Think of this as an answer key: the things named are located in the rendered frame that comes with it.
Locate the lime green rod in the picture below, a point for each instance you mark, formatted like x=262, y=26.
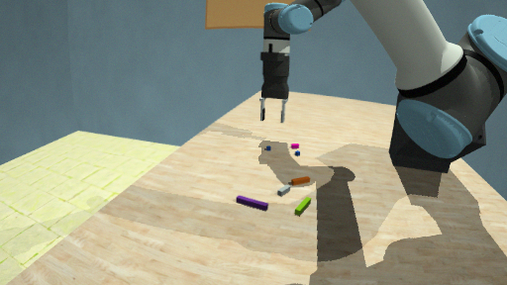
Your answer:
x=302, y=206

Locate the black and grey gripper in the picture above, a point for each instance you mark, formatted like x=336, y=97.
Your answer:
x=276, y=64

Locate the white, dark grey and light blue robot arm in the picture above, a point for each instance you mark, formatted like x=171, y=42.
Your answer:
x=465, y=82

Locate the orange rod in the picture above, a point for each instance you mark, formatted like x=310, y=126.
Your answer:
x=301, y=180

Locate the purple rod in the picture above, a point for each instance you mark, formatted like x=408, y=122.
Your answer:
x=252, y=202

